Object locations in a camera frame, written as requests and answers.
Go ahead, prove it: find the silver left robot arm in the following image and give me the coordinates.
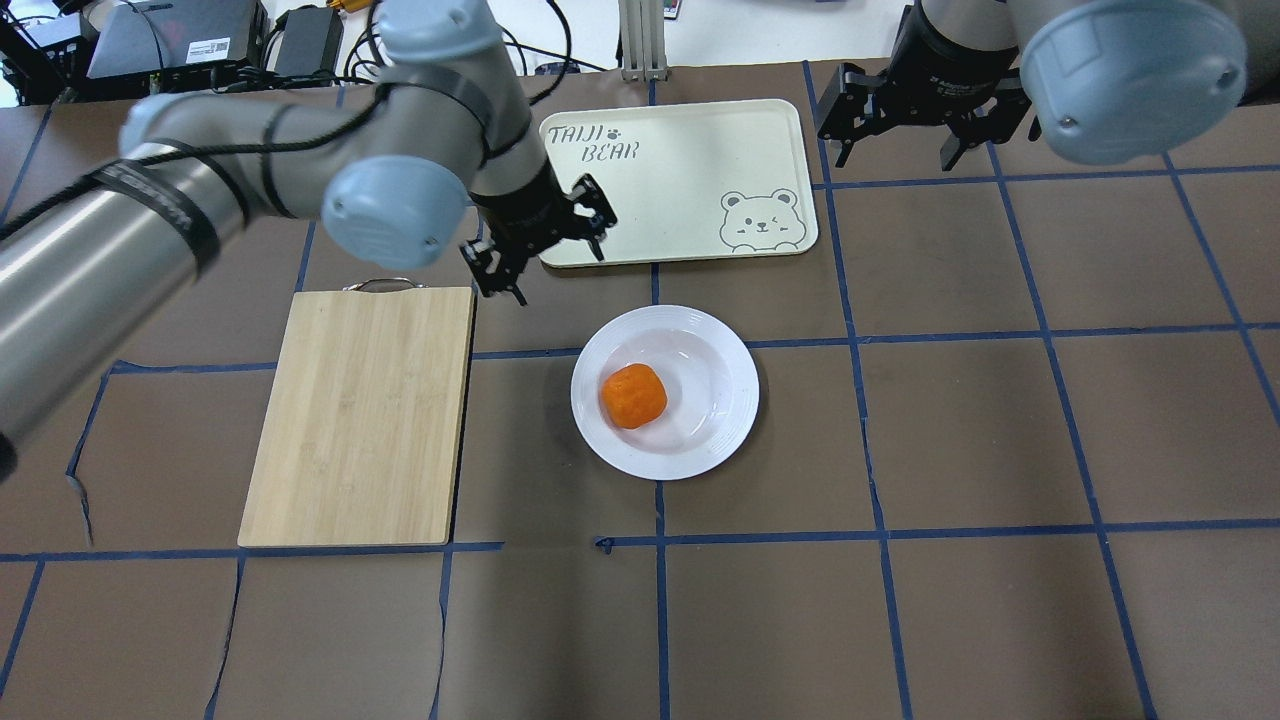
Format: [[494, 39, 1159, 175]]
[[1, 1, 618, 478]]

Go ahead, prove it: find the white round plate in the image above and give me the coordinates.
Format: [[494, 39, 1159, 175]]
[[570, 305, 762, 482]]

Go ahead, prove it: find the black cable bundle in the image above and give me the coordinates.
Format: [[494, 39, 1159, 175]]
[[346, 0, 611, 106]]

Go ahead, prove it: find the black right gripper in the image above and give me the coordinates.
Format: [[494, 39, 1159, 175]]
[[815, 5, 1030, 172]]

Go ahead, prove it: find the black power adapter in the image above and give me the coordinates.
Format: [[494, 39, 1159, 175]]
[[271, 6, 343, 87]]

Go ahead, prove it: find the aluminium profile post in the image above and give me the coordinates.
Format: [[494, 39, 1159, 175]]
[[618, 1, 669, 82]]

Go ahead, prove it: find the bamboo cutting board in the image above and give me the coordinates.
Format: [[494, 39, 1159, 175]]
[[237, 284, 476, 550]]

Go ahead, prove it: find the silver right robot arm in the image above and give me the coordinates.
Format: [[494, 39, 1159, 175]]
[[814, 1, 1277, 170]]

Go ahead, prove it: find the orange fruit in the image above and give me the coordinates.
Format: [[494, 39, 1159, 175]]
[[599, 363, 669, 430]]

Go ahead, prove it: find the grey electronics box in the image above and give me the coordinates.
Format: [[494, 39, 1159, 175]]
[[79, 1, 269, 100]]

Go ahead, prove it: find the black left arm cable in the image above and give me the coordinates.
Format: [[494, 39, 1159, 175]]
[[0, 85, 401, 246]]

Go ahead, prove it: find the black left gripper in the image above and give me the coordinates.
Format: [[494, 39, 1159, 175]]
[[460, 165, 618, 307]]

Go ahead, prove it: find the cream bear tray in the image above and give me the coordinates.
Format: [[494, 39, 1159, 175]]
[[540, 97, 819, 269]]

